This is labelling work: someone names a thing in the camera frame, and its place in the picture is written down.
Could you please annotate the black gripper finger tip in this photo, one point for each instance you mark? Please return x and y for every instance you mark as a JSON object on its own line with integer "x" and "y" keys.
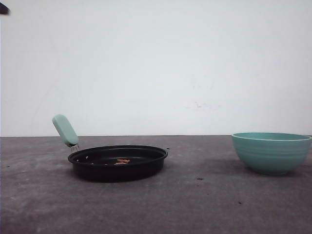
{"x": 4, "y": 10}

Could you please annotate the black frying pan green handle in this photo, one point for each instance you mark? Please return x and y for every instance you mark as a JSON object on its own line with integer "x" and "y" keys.
{"x": 109, "y": 163}

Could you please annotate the fried beef cubes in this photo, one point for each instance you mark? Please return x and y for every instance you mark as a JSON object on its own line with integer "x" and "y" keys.
{"x": 122, "y": 161}

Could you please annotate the teal ceramic bowl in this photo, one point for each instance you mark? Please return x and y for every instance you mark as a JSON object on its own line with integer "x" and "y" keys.
{"x": 271, "y": 153}

